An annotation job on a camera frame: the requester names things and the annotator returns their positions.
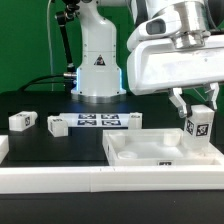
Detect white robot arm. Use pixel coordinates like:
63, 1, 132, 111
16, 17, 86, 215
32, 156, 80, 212
62, 0, 224, 117

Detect black cables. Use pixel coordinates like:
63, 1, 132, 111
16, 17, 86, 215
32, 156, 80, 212
18, 73, 76, 93

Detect white square table top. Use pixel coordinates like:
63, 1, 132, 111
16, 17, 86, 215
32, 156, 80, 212
102, 128, 224, 166

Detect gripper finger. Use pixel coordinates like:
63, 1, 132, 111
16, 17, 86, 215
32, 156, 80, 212
168, 88, 191, 118
204, 83, 219, 111

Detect white thin cable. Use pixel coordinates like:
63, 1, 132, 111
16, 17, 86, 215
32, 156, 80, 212
46, 0, 56, 92

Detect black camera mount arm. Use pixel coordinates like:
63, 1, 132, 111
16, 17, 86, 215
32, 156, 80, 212
54, 0, 81, 81

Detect white sheet with markers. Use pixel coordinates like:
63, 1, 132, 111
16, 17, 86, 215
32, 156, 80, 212
59, 113, 129, 127

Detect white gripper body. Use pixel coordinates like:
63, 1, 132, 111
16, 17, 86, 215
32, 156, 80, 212
127, 14, 224, 95

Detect white U-shaped fence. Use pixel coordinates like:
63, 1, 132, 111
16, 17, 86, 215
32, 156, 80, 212
0, 135, 224, 194

